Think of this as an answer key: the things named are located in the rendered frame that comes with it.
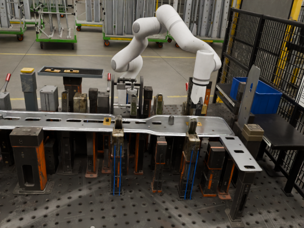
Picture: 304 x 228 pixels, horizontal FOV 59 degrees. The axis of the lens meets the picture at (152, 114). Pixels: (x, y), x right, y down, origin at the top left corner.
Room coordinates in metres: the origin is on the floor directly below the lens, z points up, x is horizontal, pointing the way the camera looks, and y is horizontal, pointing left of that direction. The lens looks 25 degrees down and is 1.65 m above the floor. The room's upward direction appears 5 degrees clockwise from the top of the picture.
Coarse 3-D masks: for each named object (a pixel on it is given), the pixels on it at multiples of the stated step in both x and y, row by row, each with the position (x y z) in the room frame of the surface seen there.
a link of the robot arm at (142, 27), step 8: (136, 24) 1.58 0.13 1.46; (144, 24) 1.57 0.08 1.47; (152, 24) 1.60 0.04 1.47; (136, 32) 1.57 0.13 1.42; (144, 32) 1.57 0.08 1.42; (152, 32) 1.60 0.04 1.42; (136, 40) 1.67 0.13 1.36; (144, 40) 1.65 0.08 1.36; (128, 48) 1.74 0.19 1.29; (136, 48) 1.70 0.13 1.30; (144, 48) 1.71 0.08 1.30; (120, 56) 1.77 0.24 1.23; (128, 56) 1.74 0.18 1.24; (136, 56) 1.74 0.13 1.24; (112, 64) 1.79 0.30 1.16; (120, 64) 1.76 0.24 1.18; (128, 64) 1.80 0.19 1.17
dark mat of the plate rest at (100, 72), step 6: (48, 72) 1.51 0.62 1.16; (54, 72) 1.51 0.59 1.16; (60, 72) 1.52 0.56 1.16; (66, 72) 1.53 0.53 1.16; (72, 72) 1.54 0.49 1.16; (78, 72) 1.55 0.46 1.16; (84, 72) 1.56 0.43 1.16; (90, 72) 1.58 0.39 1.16; (96, 72) 1.59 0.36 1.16; (102, 72) 1.60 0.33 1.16
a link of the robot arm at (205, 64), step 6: (198, 54) 1.30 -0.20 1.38; (204, 54) 1.28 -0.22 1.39; (210, 54) 1.28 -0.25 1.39; (198, 60) 1.29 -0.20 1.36; (204, 60) 1.28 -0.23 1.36; (210, 60) 1.29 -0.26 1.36; (198, 66) 1.29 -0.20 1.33; (204, 66) 1.28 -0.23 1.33; (210, 66) 1.29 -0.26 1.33; (198, 72) 1.29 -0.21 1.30; (204, 72) 1.28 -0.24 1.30; (210, 72) 1.30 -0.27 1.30; (198, 78) 1.28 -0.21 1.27; (204, 78) 1.28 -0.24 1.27
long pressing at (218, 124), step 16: (0, 112) 1.26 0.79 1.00; (16, 112) 1.28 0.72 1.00; (32, 112) 1.29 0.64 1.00; (48, 112) 1.30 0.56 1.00; (64, 112) 1.32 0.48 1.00; (0, 128) 1.11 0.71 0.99; (48, 128) 1.14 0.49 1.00; (64, 128) 1.15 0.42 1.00; (80, 128) 1.17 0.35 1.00; (96, 128) 1.18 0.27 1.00; (112, 128) 1.19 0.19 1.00; (128, 128) 1.20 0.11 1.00; (144, 128) 1.22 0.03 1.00; (160, 128) 1.23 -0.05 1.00; (176, 128) 1.25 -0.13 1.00; (208, 128) 1.28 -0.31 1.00; (224, 128) 1.30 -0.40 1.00
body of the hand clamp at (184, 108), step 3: (183, 102) 1.50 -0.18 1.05; (183, 105) 1.48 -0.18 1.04; (189, 105) 1.48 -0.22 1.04; (183, 108) 1.47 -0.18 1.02; (186, 108) 1.45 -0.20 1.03; (189, 108) 1.45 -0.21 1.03; (183, 111) 1.46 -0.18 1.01; (186, 111) 1.45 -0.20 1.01; (189, 111) 1.45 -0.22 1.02; (192, 111) 1.45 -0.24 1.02; (183, 114) 1.45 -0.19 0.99; (186, 114) 1.45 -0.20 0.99; (189, 114) 1.45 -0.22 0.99; (192, 114) 1.45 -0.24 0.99; (183, 156) 1.45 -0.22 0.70
